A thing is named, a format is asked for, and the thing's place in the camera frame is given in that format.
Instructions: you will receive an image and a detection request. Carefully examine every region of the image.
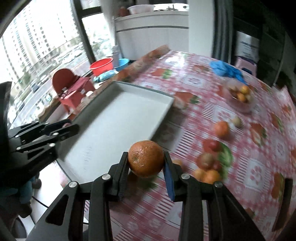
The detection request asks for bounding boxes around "red plastic basin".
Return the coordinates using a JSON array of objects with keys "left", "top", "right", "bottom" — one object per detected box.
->
[{"left": 90, "top": 58, "right": 113, "bottom": 76}]

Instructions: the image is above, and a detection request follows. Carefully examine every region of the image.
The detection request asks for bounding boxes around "grey bottle by basins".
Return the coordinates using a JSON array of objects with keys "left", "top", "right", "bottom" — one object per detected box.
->
[{"left": 112, "top": 45, "right": 121, "bottom": 68}]

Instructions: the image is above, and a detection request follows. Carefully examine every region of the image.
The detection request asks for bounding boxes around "white cabinet counter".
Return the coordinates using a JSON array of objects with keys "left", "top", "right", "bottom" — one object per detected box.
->
[{"left": 114, "top": 11, "right": 189, "bottom": 60}]

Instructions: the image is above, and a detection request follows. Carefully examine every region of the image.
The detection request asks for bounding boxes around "brownish round fruit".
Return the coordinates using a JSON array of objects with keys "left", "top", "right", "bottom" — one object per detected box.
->
[{"left": 196, "top": 153, "right": 215, "bottom": 170}]

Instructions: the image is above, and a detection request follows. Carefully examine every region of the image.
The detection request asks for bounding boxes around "white paper bag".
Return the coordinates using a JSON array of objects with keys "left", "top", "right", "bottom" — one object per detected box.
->
[{"left": 234, "top": 31, "right": 259, "bottom": 63}]

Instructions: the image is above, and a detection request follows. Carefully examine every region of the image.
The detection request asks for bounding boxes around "white rectangular tray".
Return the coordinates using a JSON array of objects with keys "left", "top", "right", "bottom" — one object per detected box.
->
[{"left": 57, "top": 81, "right": 174, "bottom": 183}]

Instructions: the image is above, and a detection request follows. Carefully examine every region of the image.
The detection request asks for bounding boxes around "red plastic stool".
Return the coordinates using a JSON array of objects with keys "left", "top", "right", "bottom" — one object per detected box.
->
[{"left": 52, "top": 68, "right": 95, "bottom": 113}]

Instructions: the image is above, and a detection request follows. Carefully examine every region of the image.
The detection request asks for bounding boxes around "blue plastic basin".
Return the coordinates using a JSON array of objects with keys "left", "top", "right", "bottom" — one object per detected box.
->
[{"left": 114, "top": 58, "right": 130, "bottom": 72}]

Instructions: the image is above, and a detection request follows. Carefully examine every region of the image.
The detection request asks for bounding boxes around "small orange tangerine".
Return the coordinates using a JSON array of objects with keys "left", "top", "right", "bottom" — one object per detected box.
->
[{"left": 202, "top": 169, "right": 221, "bottom": 184}]

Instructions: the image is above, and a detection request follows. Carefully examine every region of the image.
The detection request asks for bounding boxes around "small yellow kumquat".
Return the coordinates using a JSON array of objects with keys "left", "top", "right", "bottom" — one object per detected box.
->
[{"left": 193, "top": 168, "right": 206, "bottom": 182}]

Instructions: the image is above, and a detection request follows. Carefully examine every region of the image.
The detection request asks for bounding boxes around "blue wet wipes pack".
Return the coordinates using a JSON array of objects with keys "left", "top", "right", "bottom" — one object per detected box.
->
[{"left": 93, "top": 69, "right": 118, "bottom": 83}]

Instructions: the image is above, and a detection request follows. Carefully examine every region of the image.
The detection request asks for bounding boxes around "pink plastic stool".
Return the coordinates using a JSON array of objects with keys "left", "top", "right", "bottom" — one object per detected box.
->
[{"left": 235, "top": 56, "right": 257, "bottom": 76}]

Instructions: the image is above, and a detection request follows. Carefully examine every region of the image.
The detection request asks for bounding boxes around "large orange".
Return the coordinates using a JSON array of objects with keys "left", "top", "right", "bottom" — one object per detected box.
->
[{"left": 128, "top": 140, "right": 164, "bottom": 178}]

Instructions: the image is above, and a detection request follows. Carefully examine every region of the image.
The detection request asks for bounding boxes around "red cherry tomato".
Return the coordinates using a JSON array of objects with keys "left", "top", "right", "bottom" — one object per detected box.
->
[{"left": 209, "top": 140, "right": 221, "bottom": 152}]

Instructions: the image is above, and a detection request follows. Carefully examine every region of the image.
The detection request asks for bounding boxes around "white bowl on counter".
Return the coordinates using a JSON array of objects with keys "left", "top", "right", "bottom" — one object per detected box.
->
[{"left": 127, "top": 4, "right": 154, "bottom": 15}]

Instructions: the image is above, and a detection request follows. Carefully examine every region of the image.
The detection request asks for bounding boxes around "small pale green fruit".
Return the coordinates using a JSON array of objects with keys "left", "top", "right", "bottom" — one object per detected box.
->
[{"left": 231, "top": 116, "right": 242, "bottom": 128}]

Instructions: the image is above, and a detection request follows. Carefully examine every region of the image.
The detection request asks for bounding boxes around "clear plastic fruit bowl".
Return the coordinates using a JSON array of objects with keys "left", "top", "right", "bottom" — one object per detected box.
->
[{"left": 223, "top": 78, "right": 255, "bottom": 113}]

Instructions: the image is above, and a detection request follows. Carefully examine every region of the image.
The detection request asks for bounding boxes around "pink patterned tablecloth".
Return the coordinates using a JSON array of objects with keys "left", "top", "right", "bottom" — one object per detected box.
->
[{"left": 113, "top": 47, "right": 295, "bottom": 240}]

